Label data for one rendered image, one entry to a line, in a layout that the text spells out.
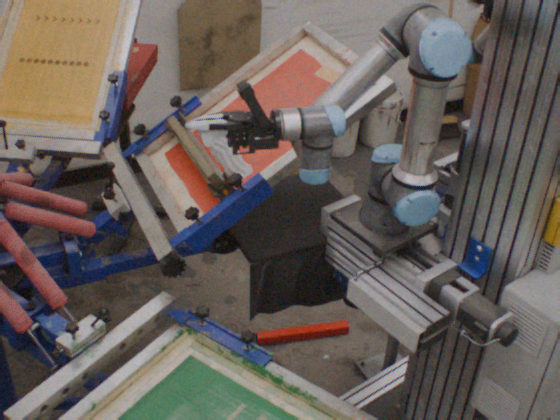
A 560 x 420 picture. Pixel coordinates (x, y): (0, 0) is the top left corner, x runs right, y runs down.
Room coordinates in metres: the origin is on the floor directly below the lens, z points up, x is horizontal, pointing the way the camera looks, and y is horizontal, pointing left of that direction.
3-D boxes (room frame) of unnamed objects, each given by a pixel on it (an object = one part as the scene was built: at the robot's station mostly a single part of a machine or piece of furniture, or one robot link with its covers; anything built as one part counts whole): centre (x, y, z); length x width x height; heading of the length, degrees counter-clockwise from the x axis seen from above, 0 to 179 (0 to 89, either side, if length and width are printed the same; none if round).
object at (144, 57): (3.06, 0.91, 1.06); 0.61 x 0.46 x 0.12; 177
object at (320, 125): (1.48, -0.07, 1.65); 0.11 x 0.08 x 0.09; 105
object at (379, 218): (1.68, -0.29, 1.31); 0.15 x 0.15 x 0.10
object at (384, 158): (1.67, -0.29, 1.42); 0.13 x 0.12 x 0.14; 15
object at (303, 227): (2.15, -0.01, 0.95); 0.48 x 0.44 x 0.01; 117
